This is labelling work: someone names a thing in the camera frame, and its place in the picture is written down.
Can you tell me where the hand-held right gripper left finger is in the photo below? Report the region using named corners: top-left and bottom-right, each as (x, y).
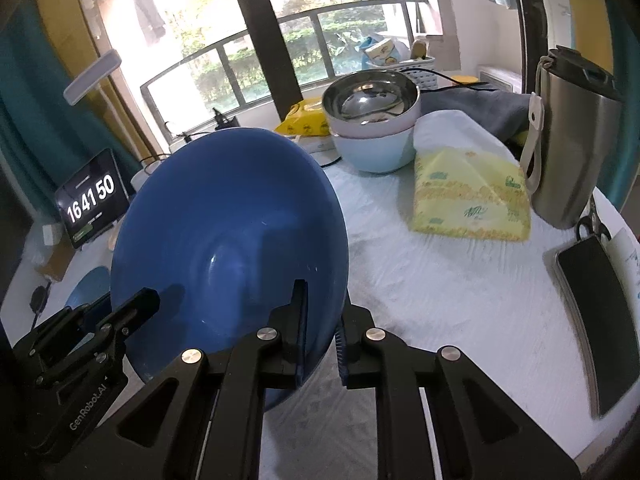
top-left (75, 279), bottom-right (308, 480)

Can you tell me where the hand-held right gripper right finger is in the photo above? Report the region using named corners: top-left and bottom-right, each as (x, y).
top-left (335, 306), bottom-right (582, 480)

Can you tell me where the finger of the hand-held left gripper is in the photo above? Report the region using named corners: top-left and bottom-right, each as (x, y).
top-left (12, 287), bottom-right (162, 386)

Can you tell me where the blue plate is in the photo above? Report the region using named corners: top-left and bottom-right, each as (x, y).
top-left (64, 265), bottom-right (112, 311)

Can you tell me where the large blue bowl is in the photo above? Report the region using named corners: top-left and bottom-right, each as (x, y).
top-left (110, 127), bottom-right (350, 411)

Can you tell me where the cardboard box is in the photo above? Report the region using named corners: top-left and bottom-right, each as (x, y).
top-left (35, 240), bottom-right (76, 281)

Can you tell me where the black round gadget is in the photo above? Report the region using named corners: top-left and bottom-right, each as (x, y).
top-left (29, 284), bottom-right (52, 317)

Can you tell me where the tablet showing clock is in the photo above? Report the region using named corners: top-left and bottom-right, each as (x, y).
top-left (53, 148), bottom-right (132, 250)

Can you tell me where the white flat box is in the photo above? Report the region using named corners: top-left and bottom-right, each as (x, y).
top-left (299, 135), bottom-right (342, 154)

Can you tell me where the yellow tissue pack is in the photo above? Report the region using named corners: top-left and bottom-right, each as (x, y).
top-left (412, 110), bottom-right (532, 243)

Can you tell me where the light blue bowl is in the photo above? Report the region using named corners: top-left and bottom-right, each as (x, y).
top-left (332, 125), bottom-right (417, 175)

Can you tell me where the black charger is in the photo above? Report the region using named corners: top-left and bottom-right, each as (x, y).
top-left (214, 107), bottom-right (241, 130)

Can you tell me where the teal curtain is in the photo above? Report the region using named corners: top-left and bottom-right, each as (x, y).
top-left (0, 5), bottom-right (141, 201)
top-left (600, 0), bottom-right (640, 206)

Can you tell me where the yellow wet wipes pack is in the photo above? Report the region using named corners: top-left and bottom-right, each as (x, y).
top-left (274, 98), bottom-right (331, 136)

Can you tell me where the white desk lamp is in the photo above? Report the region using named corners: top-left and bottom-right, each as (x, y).
top-left (63, 50), bottom-right (168, 188)

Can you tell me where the pink steel-lined bowl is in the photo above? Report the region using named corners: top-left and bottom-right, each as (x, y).
top-left (321, 71), bottom-right (421, 140)

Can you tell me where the black phone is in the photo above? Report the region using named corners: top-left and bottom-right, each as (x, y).
top-left (555, 235), bottom-right (632, 420)

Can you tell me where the grey cloth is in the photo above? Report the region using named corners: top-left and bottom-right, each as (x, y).
top-left (420, 87), bottom-right (538, 143)

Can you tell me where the white basket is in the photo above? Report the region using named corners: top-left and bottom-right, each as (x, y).
top-left (367, 57), bottom-right (438, 91)

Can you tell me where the white printed paper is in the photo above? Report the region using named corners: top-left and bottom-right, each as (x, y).
top-left (592, 195), bottom-right (640, 311)

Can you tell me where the hanging dark garment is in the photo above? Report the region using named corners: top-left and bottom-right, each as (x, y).
top-left (127, 0), bottom-right (167, 41)

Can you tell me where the balcony railing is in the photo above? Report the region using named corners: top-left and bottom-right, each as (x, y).
top-left (140, 0), bottom-right (431, 131)

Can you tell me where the steel thermos mug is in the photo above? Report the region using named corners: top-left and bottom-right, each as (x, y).
top-left (520, 45), bottom-right (623, 230)

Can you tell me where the white storage box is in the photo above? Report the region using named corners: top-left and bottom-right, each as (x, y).
top-left (477, 65), bottom-right (524, 94)

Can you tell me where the dark sliding door frame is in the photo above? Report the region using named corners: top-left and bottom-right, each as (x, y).
top-left (222, 0), bottom-right (556, 111)

